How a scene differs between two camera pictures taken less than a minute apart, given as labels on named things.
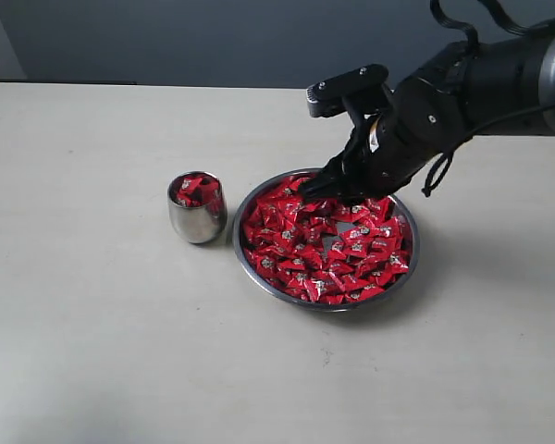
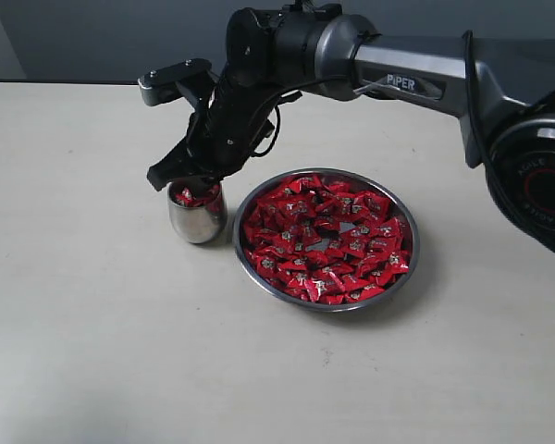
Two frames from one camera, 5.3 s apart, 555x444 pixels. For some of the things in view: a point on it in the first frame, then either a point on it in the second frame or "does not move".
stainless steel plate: x=323 y=256 does not move
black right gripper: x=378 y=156 to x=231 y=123
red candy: x=270 y=212 does not move
